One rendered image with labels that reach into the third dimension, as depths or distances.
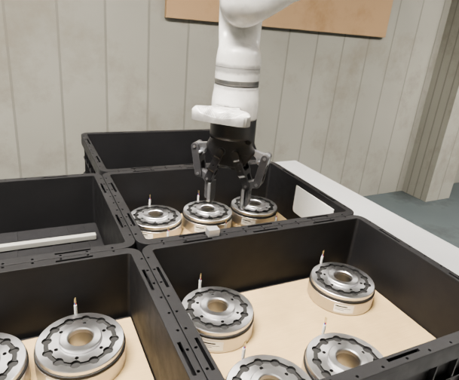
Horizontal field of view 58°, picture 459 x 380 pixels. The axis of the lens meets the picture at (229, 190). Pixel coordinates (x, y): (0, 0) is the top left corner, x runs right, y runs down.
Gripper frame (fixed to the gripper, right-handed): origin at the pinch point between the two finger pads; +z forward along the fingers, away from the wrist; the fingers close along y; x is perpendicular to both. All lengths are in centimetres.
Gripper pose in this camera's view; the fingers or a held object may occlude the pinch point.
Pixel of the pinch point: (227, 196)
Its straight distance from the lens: 73.1
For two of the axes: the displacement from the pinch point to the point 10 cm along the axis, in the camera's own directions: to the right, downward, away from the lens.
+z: -0.8, 9.2, 3.7
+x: -3.4, 3.3, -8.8
